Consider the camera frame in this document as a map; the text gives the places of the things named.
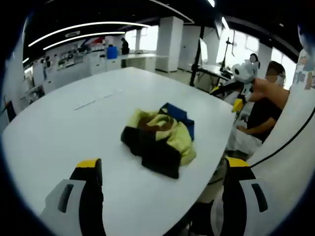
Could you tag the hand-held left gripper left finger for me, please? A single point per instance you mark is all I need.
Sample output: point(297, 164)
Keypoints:
point(86, 196)

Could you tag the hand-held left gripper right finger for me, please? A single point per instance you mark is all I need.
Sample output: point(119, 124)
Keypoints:
point(236, 196)

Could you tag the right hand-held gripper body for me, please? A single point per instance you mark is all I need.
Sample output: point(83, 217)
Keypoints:
point(246, 73)

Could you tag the yellow blue grey garment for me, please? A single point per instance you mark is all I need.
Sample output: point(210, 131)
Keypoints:
point(172, 137)

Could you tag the white background table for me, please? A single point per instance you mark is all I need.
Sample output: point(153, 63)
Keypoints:
point(211, 70)

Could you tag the thin black stand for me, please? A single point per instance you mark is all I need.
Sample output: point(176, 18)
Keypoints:
point(227, 49)

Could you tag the black pole stand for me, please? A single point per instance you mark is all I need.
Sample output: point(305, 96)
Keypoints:
point(198, 54)

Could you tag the white worn device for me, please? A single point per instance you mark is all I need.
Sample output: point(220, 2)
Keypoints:
point(305, 37)

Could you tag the white pillar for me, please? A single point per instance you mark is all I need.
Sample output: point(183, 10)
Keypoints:
point(169, 44)

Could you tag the white counter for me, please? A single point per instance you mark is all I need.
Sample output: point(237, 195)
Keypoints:
point(140, 61)

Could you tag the white table strip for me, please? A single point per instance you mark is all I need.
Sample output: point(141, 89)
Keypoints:
point(85, 105)

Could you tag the black cabinet box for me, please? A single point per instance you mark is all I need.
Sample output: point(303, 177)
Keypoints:
point(11, 113)

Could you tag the blue barrel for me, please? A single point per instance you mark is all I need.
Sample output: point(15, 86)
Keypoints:
point(112, 52)

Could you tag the white display cabinet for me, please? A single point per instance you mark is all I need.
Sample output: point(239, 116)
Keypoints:
point(73, 66)

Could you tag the curved ceiling light strip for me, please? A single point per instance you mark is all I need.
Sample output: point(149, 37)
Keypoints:
point(86, 24)
point(73, 38)

